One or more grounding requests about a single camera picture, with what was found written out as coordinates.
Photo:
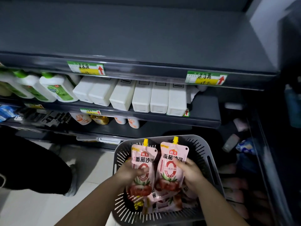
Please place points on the person's left hand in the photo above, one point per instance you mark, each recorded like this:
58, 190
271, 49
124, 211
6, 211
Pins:
128, 172

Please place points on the person's right hand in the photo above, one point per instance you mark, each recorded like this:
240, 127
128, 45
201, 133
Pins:
194, 176

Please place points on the person's left thumb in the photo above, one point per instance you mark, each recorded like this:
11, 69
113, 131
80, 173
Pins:
142, 172

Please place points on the person's right thumb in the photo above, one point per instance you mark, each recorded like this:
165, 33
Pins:
180, 163

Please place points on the pink tomato sauce pouch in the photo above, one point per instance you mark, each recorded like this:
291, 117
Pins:
171, 162
190, 194
162, 202
143, 157

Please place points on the person's left forearm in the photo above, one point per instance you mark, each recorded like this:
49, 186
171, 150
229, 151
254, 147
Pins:
94, 204

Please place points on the person's right forearm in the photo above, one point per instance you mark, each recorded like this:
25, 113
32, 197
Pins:
218, 209

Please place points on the gray slotted plastic basket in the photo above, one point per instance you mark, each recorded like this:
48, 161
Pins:
207, 152

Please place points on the dark gray shelf board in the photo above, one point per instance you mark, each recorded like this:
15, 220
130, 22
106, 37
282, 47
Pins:
160, 130
141, 39
204, 110

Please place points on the white label holder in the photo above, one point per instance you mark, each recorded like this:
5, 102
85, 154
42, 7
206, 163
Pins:
109, 140

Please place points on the white orange pouch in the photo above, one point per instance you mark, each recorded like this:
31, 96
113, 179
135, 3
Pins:
120, 120
81, 118
134, 123

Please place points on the green yellow price label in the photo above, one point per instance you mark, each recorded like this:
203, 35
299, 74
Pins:
205, 78
90, 111
34, 106
186, 112
85, 68

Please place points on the gray packet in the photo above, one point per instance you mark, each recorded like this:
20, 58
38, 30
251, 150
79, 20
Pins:
231, 143

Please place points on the pile of pink packets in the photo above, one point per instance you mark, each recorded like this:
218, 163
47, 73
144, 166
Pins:
239, 188

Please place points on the yellow oil bottle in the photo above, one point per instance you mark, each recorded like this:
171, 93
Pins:
100, 120

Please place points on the blue white packet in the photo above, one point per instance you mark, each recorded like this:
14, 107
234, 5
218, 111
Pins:
245, 146

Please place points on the pink packet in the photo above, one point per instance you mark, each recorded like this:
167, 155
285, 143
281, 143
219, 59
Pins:
241, 125

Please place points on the row of white rectangular bottles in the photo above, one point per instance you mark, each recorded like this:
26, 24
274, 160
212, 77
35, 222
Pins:
141, 96

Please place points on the dark side shelf unit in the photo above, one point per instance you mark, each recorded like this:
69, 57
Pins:
277, 150

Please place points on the row of dark packets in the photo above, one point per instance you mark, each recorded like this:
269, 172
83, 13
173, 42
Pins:
44, 116

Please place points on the white bottle with green cap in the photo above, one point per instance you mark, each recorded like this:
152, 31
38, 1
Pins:
33, 88
60, 88
14, 85

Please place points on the blue bottle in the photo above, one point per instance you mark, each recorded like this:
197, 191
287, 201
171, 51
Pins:
292, 105

